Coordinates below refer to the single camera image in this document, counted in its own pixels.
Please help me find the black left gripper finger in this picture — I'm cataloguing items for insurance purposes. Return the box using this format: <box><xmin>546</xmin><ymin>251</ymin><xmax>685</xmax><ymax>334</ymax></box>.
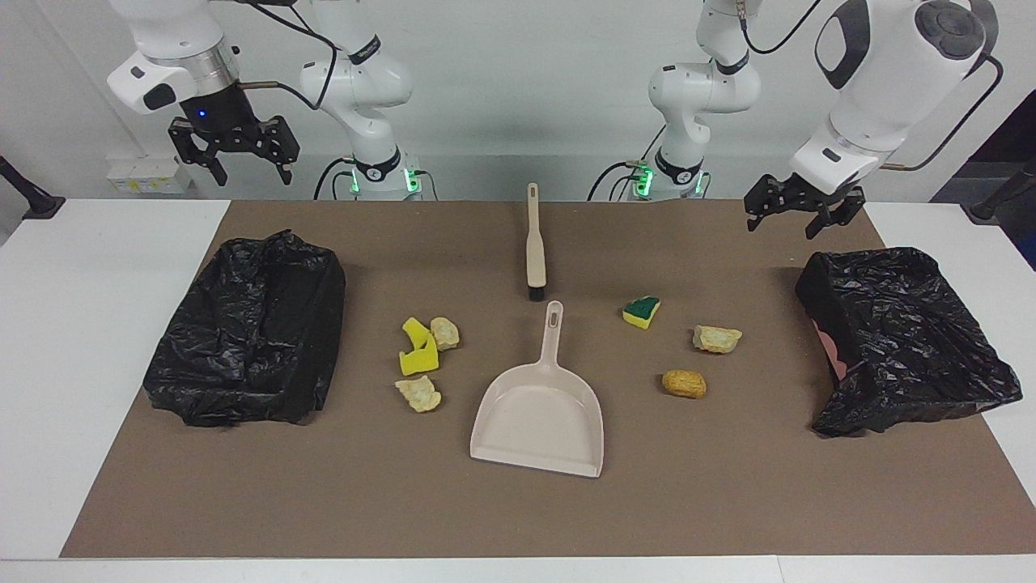
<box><xmin>805</xmin><ymin>188</ymin><xmax>865</xmax><ymax>240</ymax></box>
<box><xmin>745</xmin><ymin>177</ymin><xmax>782</xmax><ymax>233</ymax></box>

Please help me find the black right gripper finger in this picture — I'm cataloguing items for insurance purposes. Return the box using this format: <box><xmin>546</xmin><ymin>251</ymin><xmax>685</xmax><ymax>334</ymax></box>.
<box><xmin>168</xmin><ymin>117</ymin><xmax>229</xmax><ymax>187</ymax></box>
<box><xmin>261</xmin><ymin>116</ymin><xmax>300</xmax><ymax>185</ymax></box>

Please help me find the yellow green sponge wedge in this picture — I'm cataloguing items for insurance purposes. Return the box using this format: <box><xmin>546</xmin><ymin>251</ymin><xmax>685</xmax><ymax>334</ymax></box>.
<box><xmin>622</xmin><ymin>296</ymin><xmax>661</xmax><ymax>330</ymax></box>

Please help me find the orange brown foam chunk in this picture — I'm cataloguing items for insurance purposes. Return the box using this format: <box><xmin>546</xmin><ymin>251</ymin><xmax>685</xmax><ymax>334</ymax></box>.
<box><xmin>662</xmin><ymin>370</ymin><xmax>707</xmax><ymax>399</ymax></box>

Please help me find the beige hand brush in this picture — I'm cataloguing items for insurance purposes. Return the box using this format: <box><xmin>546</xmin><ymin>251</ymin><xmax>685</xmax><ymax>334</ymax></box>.
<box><xmin>524</xmin><ymin>182</ymin><xmax>548</xmax><ymax>302</ymax></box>

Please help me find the beige plastic dustpan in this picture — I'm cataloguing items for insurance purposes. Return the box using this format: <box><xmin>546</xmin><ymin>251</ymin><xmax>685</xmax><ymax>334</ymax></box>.
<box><xmin>470</xmin><ymin>300</ymin><xmax>605</xmax><ymax>479</ymax></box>

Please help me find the pink plastic bin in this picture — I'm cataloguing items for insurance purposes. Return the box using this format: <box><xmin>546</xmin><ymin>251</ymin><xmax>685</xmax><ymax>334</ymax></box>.
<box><xmin>812</xmin><ymin>317</ymin><xmax>848</xmax><ymax>381</ymax></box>

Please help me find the black trash bag liner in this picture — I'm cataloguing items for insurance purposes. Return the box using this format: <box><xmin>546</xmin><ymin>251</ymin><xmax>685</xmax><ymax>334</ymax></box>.
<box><xmin>795</xmin><ymin>247</ymin><xmax>1023</xmax><ymax>438</ymax></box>

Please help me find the black bag lined bin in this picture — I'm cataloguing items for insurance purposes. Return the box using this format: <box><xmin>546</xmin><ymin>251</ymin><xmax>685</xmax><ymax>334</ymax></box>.
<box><xmin>143</xmin><ymin>230</ymin><xmax>346</xmax><ymax>428</ymax></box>

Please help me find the black stand leg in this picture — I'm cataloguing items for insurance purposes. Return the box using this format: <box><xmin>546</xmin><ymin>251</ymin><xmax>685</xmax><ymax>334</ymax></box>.
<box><xmin>0</xmin><ymin>154</ymin><xmax>66</xmax><ymax>220</ymax></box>
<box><xmin>962</xmin><ymin>158</ymin><xmax>1036</xmax><ymax>225</ymax></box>

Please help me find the brown table mat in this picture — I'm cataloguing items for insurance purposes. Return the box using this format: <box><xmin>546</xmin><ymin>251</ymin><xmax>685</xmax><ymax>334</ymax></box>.
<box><xmin>61</xmin><ymin>200</ymin><xmax>1036</xmax><ymax>558</ymax></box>

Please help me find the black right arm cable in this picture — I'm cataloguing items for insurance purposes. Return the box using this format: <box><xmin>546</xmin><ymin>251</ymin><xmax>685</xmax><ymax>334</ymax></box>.
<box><xmin>235</xmin><ymin>0</ymin><xmax>339</xmax><ymax>112</ymax></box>

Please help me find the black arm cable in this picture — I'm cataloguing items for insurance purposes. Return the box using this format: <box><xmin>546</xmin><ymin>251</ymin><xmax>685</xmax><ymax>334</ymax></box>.
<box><xmin>881</xmin><ymin>53</ymin><xmax>1004</xmax><ymax>172</ymax></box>
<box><xmin>235</xmin><ymin>0</ymin><xmax>339</xmax><ymax>112</ymax></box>

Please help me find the black base power cable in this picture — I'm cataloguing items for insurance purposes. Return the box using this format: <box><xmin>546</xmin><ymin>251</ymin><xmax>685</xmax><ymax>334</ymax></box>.
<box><xmin>314</xmin><ymin>158</ymin><xmax>357</xmax><ymax>201</ymax></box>
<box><xmin>587</xmin><ymin>160</ymin><xmax>648</xmax><ymax>202</ymax></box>

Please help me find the white wall power box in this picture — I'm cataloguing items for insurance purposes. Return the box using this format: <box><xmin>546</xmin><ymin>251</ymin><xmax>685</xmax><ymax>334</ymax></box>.
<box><xmin>106</xmin><ymin>156</ymin><xmax>193</xmax><ymax>195</ymax></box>

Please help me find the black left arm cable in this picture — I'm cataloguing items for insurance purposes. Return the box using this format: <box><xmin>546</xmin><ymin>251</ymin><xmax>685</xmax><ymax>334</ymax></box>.
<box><xmin>881</xmin><ymin>53</ymin><xmax>1004</xmax><ymax>172</ymax></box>

